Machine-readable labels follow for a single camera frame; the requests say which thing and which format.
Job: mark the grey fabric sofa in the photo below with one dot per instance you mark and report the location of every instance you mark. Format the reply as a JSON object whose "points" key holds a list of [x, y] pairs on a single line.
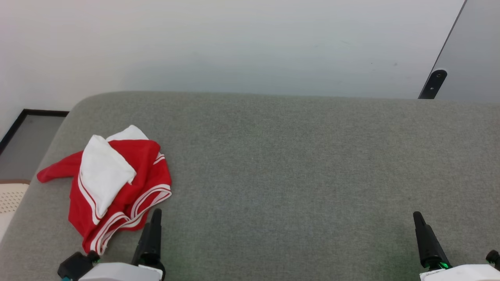
{"points": [[273, 164]]}

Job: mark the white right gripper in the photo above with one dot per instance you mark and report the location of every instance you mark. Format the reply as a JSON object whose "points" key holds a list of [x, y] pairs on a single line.
{"points": [[465, 274]]}

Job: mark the red white basketball jersey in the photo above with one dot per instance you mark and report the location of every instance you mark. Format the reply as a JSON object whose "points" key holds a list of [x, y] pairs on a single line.
{"points": [[144, 164]]}

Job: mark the black baseboard strip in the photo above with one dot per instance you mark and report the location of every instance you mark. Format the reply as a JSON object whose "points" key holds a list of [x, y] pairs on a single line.
{"points": [[39, 112]]}

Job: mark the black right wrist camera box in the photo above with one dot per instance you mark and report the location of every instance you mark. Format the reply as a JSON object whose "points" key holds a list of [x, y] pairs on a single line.
{"points": [[493, 257]]}

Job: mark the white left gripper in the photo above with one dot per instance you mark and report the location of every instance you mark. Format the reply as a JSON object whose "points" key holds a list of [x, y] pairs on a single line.
{"points": [[121, 273]]}

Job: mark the grey door panel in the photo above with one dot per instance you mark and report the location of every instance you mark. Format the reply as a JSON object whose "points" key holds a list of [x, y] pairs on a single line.
{"points": [[476, 47]]}

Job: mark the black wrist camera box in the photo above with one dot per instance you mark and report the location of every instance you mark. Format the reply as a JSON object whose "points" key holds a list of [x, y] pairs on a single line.
{"points": [[76, 266], [493, 257]]}

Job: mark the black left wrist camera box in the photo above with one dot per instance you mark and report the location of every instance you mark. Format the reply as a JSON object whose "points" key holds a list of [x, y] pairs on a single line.
{"points": [[76, 266]]}

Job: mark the cream plastic laundry basket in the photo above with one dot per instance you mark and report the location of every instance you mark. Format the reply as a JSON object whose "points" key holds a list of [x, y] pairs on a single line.
{"points": [[11, 197]]}

